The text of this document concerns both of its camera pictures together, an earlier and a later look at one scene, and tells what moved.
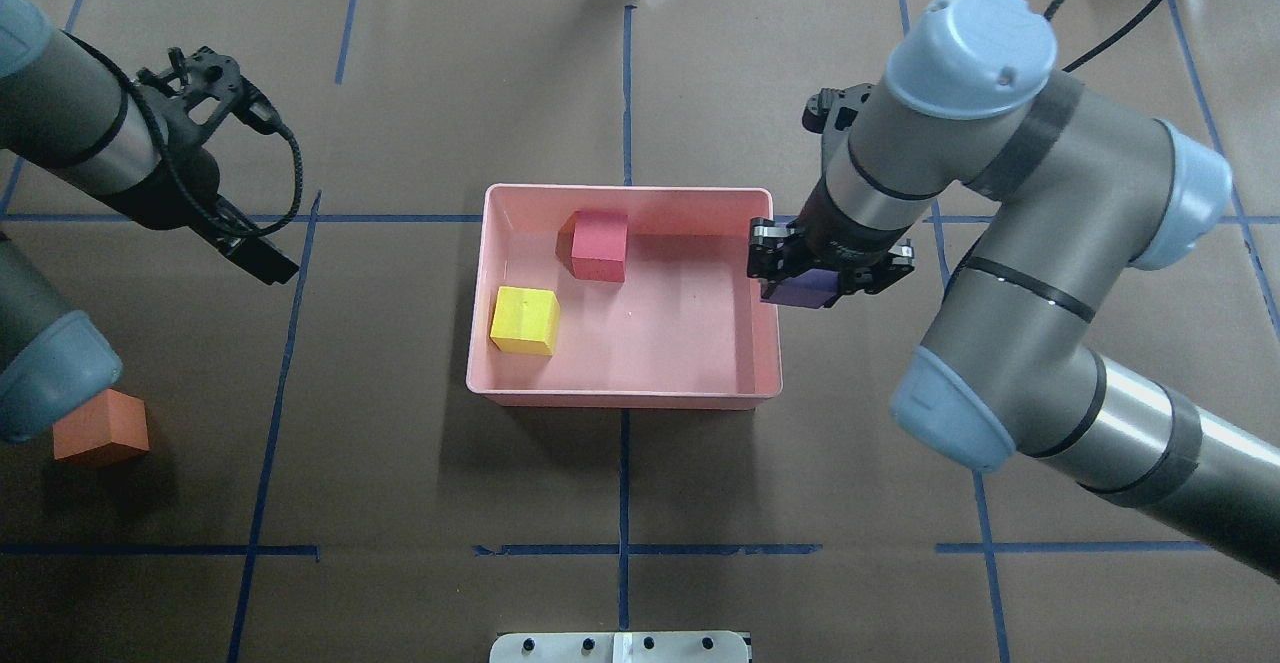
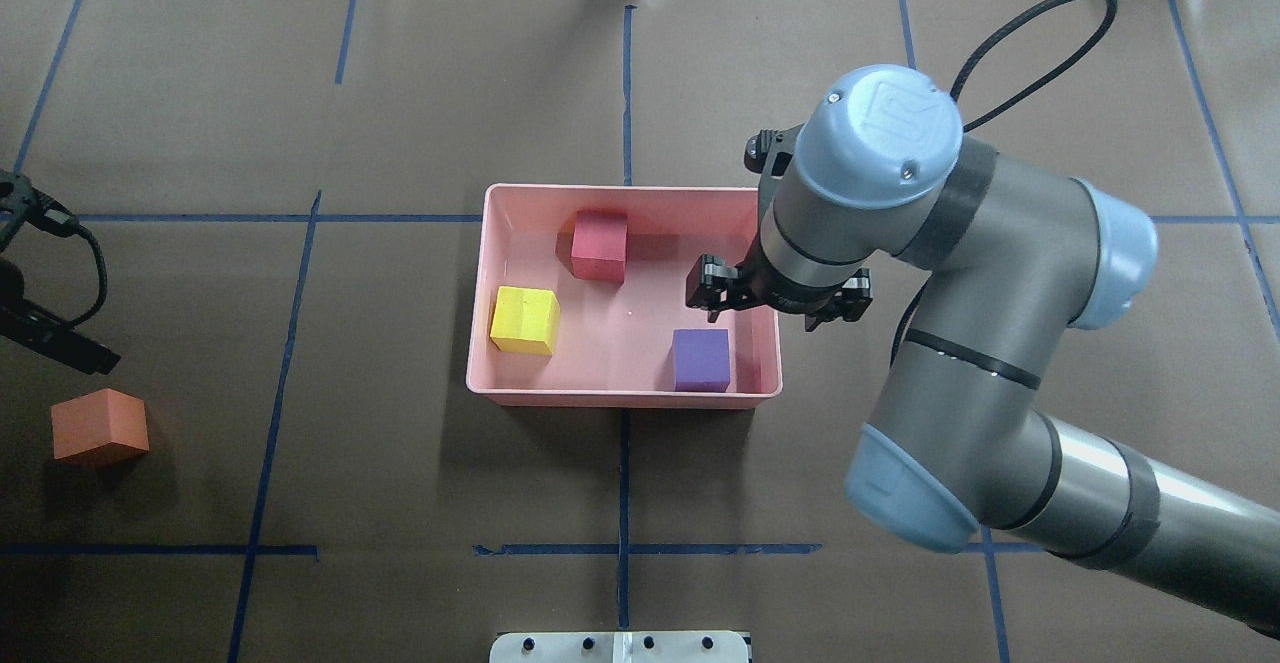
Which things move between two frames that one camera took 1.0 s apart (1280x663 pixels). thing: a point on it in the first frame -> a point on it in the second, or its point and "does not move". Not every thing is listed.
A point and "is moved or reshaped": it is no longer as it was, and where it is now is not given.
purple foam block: x=812 y=288 is moved or reshaped
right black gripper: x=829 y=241 -> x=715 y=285
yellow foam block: x=526 y=320 does not move
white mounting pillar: x=620 y=647 does not move
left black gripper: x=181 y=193 -> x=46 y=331
